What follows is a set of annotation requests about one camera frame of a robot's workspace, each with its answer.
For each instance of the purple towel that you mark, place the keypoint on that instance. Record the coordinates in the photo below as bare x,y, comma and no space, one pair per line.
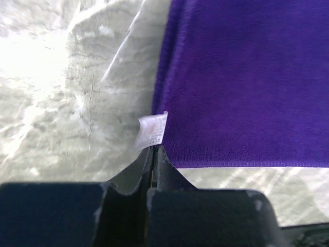
244,83

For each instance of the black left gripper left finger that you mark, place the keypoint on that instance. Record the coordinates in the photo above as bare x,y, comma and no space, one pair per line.
110,213

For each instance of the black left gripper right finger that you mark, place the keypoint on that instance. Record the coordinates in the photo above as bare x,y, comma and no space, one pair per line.
179,214

